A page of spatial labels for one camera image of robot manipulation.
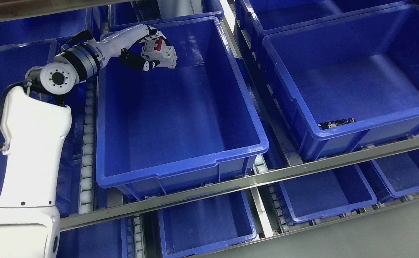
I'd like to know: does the metal shelf rail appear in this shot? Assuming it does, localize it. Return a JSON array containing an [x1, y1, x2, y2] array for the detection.
[[60, 137, 419, 232]]

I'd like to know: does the large blue bin right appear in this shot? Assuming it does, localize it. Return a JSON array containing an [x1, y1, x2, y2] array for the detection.
[[263, 4, 419, 162]]

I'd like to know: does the blue bin top centre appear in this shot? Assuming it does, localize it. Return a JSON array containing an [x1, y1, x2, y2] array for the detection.
[[108, 0, 224, 31]]

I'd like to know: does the blue bin top right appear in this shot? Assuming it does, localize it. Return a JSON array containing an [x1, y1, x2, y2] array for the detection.
[[235, 0, 412, 61]]

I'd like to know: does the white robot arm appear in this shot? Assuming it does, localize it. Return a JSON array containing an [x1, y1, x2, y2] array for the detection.
[[0, 29, 101, 258]]

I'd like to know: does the small circuit board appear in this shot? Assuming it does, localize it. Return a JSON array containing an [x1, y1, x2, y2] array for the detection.
[[317, 118, 356, 130]]

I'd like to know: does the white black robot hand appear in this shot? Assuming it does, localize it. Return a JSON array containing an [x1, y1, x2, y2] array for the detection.
[[87, 24, 171, 71]]

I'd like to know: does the white roller track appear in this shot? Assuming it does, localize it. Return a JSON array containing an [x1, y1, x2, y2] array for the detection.
[[78, 79, 96, 215]]

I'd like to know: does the large blue bin centre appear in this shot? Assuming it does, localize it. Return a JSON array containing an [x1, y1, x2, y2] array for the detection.
[[94, 17, 269, 200]]

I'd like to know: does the large blue bin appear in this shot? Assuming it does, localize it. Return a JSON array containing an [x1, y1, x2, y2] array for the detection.
[[94, 17, 269, 200], [263, 4, 419, 162]]

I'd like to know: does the blue bin far right lower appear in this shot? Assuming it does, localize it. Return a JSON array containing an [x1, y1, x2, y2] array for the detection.
[[359, 149, 419, 204]]

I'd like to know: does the grey circuit breaker red switch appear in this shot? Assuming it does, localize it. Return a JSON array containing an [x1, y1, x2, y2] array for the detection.
[[141, 37, 177, 69]]

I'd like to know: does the blue bin lower centre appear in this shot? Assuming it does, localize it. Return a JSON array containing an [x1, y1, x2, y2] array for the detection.
[[157, 191, 258, 258]]

